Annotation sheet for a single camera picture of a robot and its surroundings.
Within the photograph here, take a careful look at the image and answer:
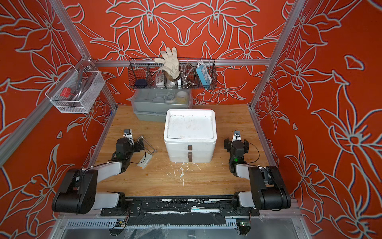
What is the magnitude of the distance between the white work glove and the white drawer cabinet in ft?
0.78

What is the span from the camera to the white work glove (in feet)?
2.93

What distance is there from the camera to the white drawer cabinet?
737mm
